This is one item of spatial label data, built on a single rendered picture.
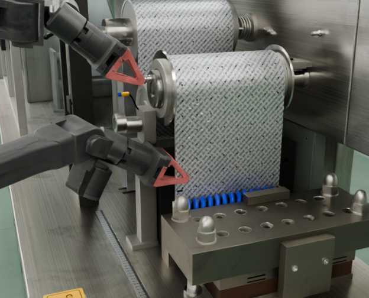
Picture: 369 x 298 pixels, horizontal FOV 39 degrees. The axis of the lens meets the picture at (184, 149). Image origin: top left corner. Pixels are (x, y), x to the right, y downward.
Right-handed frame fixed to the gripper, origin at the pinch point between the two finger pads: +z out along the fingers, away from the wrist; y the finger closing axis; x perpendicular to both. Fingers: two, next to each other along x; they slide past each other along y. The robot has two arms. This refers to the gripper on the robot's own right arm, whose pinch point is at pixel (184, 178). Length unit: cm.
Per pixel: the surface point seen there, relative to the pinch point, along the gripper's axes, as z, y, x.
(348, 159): 47, -13, 19
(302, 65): 14.5, -3.6, 31.2
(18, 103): -18, -102, -17
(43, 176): -10, -59, -27
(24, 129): -13, -102, -25
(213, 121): -0.3, 0.3, 12.5
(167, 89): -11.5, -0.5, 14.0
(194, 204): 3.0, 3.5, -3.4
